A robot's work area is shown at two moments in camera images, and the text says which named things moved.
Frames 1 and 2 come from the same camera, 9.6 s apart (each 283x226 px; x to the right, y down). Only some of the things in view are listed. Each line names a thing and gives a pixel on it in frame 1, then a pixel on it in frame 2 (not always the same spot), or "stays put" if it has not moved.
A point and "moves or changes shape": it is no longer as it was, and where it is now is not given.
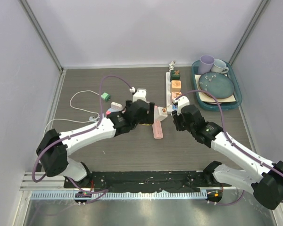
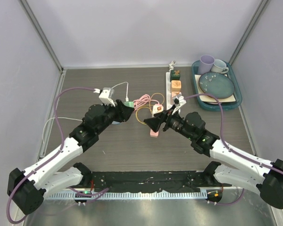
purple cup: (205, 64) stays put
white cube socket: (160, 113) moves or changes shape
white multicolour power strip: (169, 105) stays put
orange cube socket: (176, 85) stays put
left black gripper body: (144, 120) to (112, 114)
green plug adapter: (106, 96) moves or changes shape
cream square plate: (204, 97) stays put
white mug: (220, 66) stays put
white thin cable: (77, 108) moves or changes shape
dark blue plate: (219, 84) stays put
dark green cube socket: (175, 74) stays put
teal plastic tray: (227, 106) stays put
